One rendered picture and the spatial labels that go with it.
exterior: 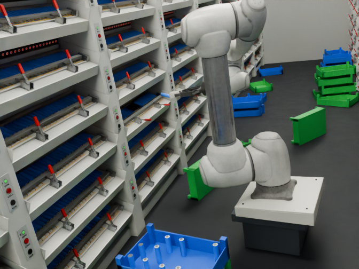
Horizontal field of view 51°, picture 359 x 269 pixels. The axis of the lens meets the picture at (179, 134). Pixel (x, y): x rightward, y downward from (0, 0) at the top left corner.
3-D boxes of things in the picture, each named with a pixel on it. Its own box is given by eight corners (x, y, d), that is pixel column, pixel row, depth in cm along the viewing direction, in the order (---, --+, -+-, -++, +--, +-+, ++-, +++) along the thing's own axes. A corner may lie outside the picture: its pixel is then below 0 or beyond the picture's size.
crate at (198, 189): (225, 179, 243) (214, 176, 248) (221, 150, 236) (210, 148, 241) (198, 201, 222) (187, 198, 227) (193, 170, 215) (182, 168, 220)
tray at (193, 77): (202, 80, 303) (206, 63, 296) (174, 102, 250) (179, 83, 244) (179, 72, 307) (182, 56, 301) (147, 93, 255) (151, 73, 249)
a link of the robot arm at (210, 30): (256, 189, 163) (206, 200, 161) (244, 171, 177) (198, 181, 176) (239, 2, 132) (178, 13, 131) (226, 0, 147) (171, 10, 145)
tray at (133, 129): (169, 107, 242) (172, 93, 238) (125, 144, 190) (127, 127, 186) (141, 96, 247) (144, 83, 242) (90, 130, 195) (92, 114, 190)
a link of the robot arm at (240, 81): (224, 99, 201) (223, 77, 206) (252, 94, 195) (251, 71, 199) (216, 91, 192) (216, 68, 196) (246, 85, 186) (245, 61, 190)
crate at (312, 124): (326, 133, 287) (317, 131, 294) (325, 108, 280) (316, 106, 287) (299, 145, 273) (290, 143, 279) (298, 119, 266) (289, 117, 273)
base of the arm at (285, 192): (298, 177, 179) (297, 167, 178) (292, 200, 160) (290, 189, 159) (260, 177, 187) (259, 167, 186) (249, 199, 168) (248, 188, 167)
